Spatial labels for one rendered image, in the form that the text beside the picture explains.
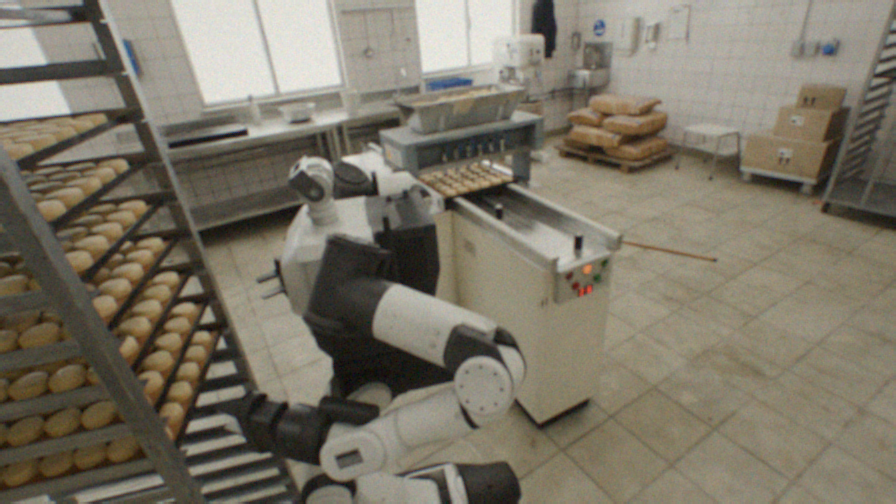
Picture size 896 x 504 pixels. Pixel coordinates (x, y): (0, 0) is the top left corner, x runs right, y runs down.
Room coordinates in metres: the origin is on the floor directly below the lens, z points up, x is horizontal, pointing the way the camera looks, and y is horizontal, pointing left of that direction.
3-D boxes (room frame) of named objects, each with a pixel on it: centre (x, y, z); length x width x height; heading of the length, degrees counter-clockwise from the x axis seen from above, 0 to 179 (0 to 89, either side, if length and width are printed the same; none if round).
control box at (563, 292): (1.34, -0.46, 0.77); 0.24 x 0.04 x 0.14; 115
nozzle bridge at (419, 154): (2.12, -0.09, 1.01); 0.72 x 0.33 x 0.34; 115
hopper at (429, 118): (2.12, -0.09, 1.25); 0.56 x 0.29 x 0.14; 115
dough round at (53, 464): (0.56, 0.76, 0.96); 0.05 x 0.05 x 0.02
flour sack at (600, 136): (5.04, -1.83, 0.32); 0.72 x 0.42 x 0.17; 34
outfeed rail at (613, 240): (2.29, -0.17, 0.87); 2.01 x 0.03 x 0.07; 25
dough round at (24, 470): (0.55, 0.82, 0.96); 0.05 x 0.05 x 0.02
